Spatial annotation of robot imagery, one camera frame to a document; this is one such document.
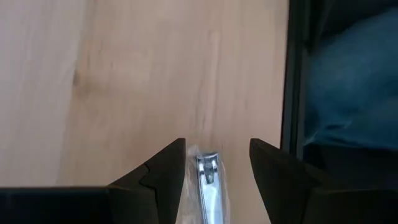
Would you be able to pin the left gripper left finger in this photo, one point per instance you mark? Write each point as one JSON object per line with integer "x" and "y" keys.
{"x": 161, "y": 193}

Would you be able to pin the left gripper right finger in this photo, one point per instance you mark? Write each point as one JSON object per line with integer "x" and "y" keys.
{"x": 280, "y": 186}

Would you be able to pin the person's leg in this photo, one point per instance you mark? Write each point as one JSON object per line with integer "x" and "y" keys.
{"x": 351, "y": 87}

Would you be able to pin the black table frame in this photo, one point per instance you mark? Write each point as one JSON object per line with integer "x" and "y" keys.
{"x": 292, "y": 77}

